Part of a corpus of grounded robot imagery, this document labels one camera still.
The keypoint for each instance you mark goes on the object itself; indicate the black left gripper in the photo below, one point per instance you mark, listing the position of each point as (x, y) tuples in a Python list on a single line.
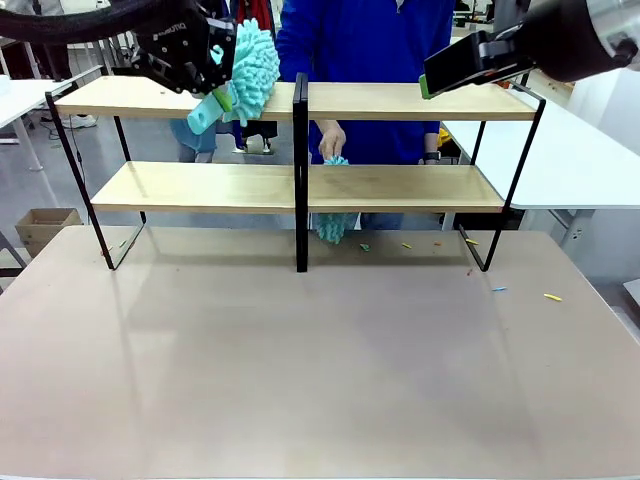
[(175, 45)]

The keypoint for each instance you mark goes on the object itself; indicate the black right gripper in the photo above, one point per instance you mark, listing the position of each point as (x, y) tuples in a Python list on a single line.
[(565, 40)]

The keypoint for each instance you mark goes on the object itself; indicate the small teal chenille duster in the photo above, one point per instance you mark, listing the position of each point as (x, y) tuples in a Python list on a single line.
[(332, 227)]

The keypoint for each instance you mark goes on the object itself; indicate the person's left forearm blue sleeve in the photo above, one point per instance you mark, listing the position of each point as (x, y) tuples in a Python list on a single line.
[(432, 135)]

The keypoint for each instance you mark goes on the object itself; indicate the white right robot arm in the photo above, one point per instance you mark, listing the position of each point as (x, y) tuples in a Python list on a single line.
[(615, 25)]

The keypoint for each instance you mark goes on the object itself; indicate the person's right forearm blue sleeve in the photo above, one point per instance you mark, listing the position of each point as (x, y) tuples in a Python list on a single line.
[(325, 124)]

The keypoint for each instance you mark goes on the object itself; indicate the person's left hand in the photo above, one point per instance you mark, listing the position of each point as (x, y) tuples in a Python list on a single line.
[(430, 162)]

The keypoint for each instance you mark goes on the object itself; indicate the person's right hand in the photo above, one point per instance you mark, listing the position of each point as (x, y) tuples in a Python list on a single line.
[(332, 139)]

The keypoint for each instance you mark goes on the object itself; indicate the person in light blue coat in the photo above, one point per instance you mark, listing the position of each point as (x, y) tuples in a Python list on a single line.
[(192, 142)]

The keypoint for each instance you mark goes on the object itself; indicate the yellow cloth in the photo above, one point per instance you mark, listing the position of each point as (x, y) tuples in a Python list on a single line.
[(445, 142)]

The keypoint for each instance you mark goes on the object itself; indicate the black wristwatch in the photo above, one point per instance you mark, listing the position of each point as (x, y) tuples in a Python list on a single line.
[(431, 155)]

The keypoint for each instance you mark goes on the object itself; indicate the person in blue sweater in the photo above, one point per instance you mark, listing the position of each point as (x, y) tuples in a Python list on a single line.
[(370, 45)]

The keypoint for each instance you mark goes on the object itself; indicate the white sneaker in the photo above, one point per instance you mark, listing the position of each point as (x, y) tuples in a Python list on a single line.
[(77, 121)]

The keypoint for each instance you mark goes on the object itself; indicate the large white table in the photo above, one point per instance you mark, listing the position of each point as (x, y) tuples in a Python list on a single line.
[(575, 165)]

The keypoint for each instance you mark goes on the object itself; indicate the white side table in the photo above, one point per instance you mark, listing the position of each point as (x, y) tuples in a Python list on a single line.
[(20, 100)]

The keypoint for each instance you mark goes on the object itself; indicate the brown cardboard box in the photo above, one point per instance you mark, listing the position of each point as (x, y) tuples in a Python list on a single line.
[(45, 225)]

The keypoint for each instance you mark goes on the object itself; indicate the wooden shelf unit black frame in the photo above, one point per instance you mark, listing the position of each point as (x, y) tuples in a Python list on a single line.
[(200, 187)]

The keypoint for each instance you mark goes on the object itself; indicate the black metal frame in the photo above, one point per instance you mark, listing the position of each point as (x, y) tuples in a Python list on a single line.
[(10, 260)]

